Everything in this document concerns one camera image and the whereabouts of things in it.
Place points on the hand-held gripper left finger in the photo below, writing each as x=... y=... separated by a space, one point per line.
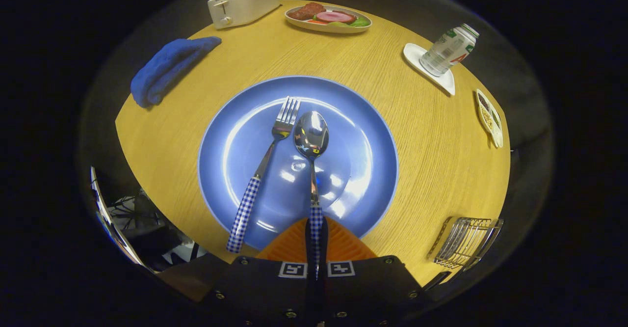
x=265 y=287

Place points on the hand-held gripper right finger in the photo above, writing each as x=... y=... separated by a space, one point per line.
x=368 y=287

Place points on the person's trouser leg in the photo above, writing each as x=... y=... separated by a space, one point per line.
x=196 y=278

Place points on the blue round plate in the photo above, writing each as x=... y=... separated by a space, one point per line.
x=363 y=160

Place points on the black chair base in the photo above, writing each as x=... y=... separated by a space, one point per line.
x=137 y=211

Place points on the white divided condiment dish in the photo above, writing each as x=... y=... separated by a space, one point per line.
x=489 y=118

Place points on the white square coaster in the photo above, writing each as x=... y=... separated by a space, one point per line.
x=414 y=54

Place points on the blue towel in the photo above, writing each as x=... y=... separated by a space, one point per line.
x=167 y=69

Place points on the white drink bottle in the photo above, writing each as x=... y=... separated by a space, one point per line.
x=446 y=49

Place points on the white oval food plate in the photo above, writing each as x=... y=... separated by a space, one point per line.
x=304 y=25

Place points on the green lettuce leaf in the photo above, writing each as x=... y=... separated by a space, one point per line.
x=360 y=22

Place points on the orange carrot slice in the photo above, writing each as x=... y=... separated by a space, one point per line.
x=316 y=21

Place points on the pink ham slice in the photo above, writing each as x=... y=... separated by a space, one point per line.
x=335 y=16

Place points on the brown meat piece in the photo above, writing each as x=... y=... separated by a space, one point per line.
x=305 y=11

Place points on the white toaster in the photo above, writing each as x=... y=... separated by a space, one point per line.
x=245 y=5

